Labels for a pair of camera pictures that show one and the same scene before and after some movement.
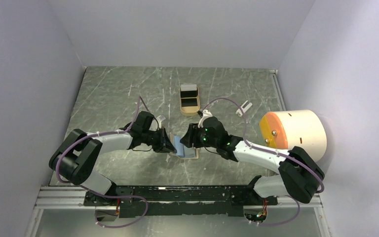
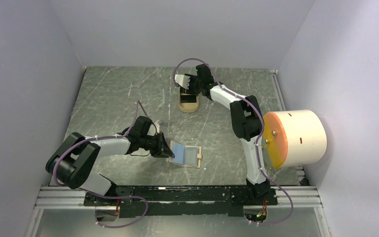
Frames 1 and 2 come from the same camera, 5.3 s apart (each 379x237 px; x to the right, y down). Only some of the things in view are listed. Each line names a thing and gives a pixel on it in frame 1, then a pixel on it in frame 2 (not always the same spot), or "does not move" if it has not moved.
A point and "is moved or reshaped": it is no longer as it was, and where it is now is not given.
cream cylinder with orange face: (303, 129) does not move
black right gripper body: (205, 140) -> (195, 84)
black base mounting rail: (220, 201) does not move
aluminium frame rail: (73, 198) does not move
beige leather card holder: (182, 151) is moved or reshaped
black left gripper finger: (164, 143) -> (165, 151)
